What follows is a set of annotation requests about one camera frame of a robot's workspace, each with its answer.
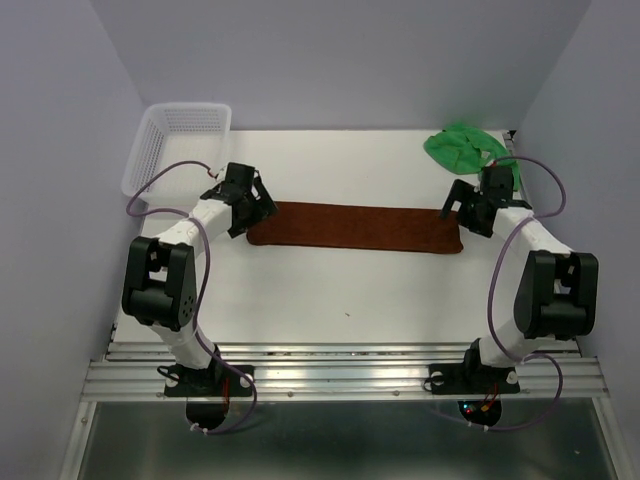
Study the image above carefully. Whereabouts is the brown microfiber towel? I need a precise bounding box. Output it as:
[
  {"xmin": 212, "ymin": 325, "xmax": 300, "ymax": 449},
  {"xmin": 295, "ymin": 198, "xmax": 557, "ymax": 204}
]
[{"xmin": 247, "ymin": 202, "xmax": 463, "ymax": 255}]

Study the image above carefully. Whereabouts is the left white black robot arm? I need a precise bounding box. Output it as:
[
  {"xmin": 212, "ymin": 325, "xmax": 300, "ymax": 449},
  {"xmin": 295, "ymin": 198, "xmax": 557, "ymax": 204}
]
[{"xmin": 122, "ymin": 162, "xmax": 278, "ymax": 394}]

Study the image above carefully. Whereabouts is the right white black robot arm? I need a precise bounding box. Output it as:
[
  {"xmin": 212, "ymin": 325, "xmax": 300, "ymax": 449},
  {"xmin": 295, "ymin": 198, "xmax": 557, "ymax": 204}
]
[{"xmin": 440, "ymin": 166, "xmax": 599, "ymax": 390}]

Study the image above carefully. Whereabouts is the green microfiber towel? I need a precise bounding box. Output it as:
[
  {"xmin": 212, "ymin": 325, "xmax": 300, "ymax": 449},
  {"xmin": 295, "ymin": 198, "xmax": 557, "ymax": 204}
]
[{"xmin": 423, "ymin": 124, "xmax": 511, "ymax": 176}]

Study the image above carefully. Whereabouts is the white perforated plastic basket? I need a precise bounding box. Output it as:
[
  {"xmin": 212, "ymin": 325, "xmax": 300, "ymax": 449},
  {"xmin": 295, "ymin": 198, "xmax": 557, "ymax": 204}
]
[{"xmin": 121, "ymin": 102, "xmax": 232, "ymax": 205}]

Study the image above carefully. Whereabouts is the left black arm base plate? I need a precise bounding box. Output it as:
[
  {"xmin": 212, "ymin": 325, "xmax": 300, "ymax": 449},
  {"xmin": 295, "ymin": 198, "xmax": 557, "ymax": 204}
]
[{"xmin": 156, "ymin": 361, "xmax": 253, "ymax": 398}]

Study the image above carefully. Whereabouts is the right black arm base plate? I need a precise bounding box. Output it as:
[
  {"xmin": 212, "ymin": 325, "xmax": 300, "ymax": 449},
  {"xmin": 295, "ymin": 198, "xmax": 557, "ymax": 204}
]
[{"xmin": 423, "ymin": 363, "xmax": 520, "ymax": 398}]

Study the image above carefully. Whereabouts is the aluminium extrusion rail frame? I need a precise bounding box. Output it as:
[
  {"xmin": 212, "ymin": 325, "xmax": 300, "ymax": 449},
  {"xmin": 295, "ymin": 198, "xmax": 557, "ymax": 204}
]
[{"xmin": 59, "ymin": 129, "xmax": 621, "ymax": 480}]

